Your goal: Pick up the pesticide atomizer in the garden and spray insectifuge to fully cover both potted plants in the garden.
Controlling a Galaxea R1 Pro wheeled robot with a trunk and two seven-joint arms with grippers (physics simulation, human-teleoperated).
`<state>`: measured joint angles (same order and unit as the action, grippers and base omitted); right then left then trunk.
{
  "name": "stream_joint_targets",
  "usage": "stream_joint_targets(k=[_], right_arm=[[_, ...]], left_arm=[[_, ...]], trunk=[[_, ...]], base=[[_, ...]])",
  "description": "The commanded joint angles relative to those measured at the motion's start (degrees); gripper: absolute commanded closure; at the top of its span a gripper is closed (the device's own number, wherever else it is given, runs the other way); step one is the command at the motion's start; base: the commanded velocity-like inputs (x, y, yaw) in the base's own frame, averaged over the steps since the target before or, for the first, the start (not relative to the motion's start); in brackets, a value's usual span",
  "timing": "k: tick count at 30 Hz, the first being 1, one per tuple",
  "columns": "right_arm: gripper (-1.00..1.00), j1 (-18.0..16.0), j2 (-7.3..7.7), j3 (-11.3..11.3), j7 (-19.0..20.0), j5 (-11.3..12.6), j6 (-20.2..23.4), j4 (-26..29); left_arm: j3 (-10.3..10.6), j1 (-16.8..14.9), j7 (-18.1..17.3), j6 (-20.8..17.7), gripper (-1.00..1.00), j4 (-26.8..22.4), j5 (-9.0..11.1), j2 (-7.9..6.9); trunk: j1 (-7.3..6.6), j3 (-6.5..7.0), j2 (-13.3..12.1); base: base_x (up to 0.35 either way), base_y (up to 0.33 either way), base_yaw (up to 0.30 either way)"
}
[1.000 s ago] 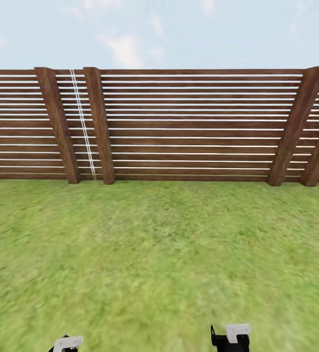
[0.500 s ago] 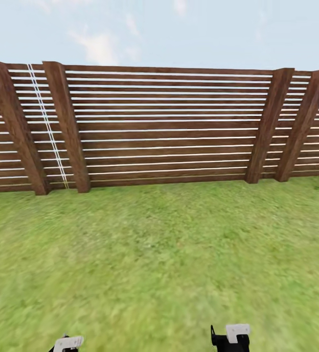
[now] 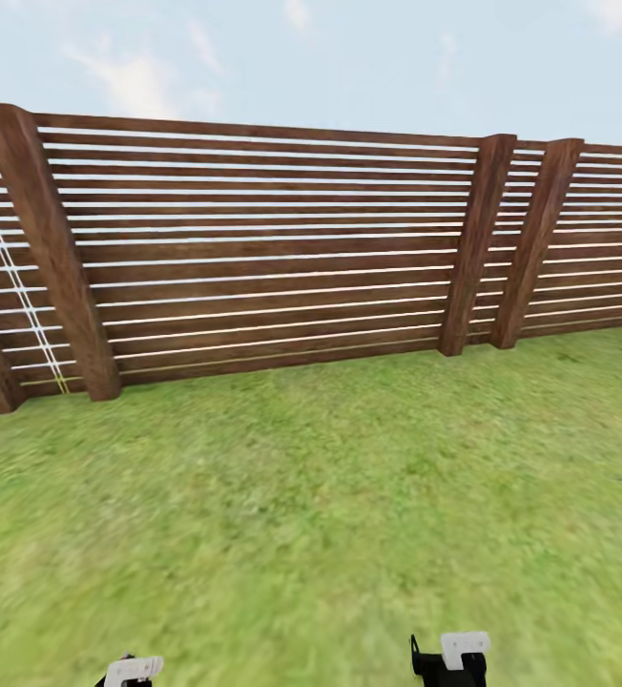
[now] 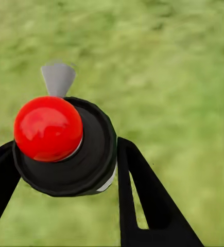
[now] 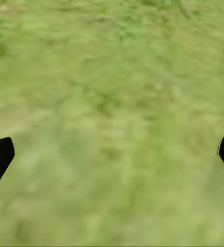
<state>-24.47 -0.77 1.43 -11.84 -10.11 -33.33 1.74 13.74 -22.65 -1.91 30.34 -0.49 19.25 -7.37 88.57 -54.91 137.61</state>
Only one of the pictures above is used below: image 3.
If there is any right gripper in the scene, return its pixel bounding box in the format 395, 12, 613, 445
411, 644, 487, 687

